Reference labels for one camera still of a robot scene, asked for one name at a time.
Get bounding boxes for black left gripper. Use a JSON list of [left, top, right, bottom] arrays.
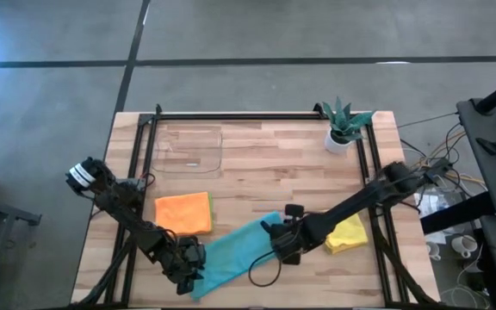
[[161, 236, 208, 297]]

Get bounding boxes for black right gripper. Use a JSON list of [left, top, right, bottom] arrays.
[[259, 204, 318, 265]]

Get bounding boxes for blue microfiber towel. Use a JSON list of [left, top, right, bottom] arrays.
[[189, 210, 284, 301]]

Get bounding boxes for yellow microfiber towel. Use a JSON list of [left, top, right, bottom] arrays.
[[324, 212, 369, 256]]

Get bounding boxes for orange microfiber towel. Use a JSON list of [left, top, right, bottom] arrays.
[[153, 191, 213, 237]]

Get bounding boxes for clear plastic bin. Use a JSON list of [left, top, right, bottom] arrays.
[[150, 128, 225, 176]]

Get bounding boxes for white plant pot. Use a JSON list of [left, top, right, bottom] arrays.
[[324, 128, 355, 156]]

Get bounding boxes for green snake plant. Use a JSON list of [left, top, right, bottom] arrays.
[[321, 96, 376, 146]]

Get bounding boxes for white mug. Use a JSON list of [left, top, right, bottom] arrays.
[[450, 234, 478, 259], [425, 240, 443, 262]]

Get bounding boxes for white paper sheet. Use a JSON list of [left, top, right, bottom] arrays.
[[415, 189, 454, 216]]

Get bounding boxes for dark grey desk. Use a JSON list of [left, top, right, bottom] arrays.
[[456, 97, 496, 259]]

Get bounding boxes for black cable loop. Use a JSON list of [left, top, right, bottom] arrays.
[[247, 249, 283, 288]]

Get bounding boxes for black metal table frame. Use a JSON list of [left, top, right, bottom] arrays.
[[70, 102, 441, 309]]

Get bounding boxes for tangled floor cables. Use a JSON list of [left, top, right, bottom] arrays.
[[396, 111, 488, 190]]

